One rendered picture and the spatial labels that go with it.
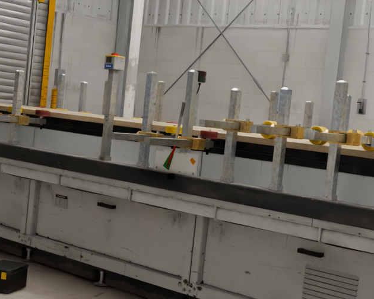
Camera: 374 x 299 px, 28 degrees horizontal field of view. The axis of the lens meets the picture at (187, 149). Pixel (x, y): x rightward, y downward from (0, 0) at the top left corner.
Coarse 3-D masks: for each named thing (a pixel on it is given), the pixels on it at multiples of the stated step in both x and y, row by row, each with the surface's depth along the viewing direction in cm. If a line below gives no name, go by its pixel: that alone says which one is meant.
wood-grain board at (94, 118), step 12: (0, 108) 457; (24, 108) 456; (36, 108) 497; (84, 120) 408; (96, 120) 402; (120, 120) 391; (132, 120) 418; (192, 132) 359; (240, 132) 400; (264, 144) 333; (288, 144) 325; (300, 144) 321; (312, 144) 317; (324, 144) 336; (360, 156) 303; (372, 156) 299
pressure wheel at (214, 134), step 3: (201, 132) 341; (204, 132) 339; (207, 132) 339; (210, 132) 339; (213, 132) 339; (216, 132) 340; (201, 135) 341; (204, 135) 339; (207, 135) 339; (210, 135) 339; (213, 135) 339; (216, 135) 340; (207, 138) 342; (210, 138) 339; (213, 138) 339; (216, 138) 341; (207, 150) 342; (207, 153) 342
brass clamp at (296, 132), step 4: (272, 124) 306; (276, 124) 304; (292, 128) 298; (296, 128) 297; (300, 128) 298; (304, 128) 300; (292, 132) 298; (296, 132) 297; (300, 132) 299; (280, 136) 302; (284, 136) 301; (288, 136) 300; (292, 136) 298; (296, 136) 297; (300, 136) 299
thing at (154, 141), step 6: (150, 138) 310; (156, 138) 313; (162, 138) 316; (168, 138) 322; (150, 144) 311; (156, 144) 313; (162, 144) 316; (168, 144) 319; (174, 144) 322; (180, 144) 326; (186, 144) 329; (210, 144) 341
